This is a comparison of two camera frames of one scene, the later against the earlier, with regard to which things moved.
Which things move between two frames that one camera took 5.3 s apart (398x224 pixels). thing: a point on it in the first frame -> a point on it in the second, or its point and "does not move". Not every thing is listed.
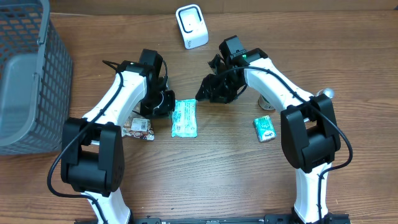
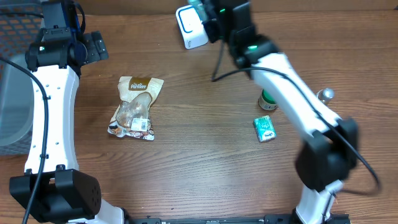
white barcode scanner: x=191 y=20 does not move
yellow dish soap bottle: x=329 y=92 does not move
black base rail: x=268 y=219 does not move
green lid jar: x=264 y=104 does not move
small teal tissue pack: x=265 y=128 does not move
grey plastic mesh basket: x=36 y=79 does not move
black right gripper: x=214 y=92 -> x=212 y=32
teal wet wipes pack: x=184 y=119 -> x=200 y=8
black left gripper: x=158 y=109 -> x=96 y=47
